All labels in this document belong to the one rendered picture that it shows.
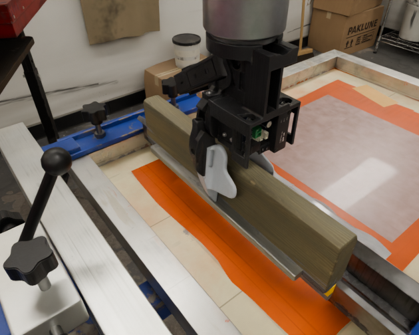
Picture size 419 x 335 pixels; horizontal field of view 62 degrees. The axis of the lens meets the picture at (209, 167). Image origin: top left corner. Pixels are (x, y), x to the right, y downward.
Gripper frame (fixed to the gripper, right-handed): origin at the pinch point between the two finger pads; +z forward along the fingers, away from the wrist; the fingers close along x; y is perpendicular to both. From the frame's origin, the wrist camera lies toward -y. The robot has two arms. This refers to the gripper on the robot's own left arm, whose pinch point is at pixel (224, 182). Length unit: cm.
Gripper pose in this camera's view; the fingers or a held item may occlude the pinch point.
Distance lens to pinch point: 46.4
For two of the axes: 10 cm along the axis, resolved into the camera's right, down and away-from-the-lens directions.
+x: 7.9, -3.9, 4.8
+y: 6.2, 5.0, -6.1
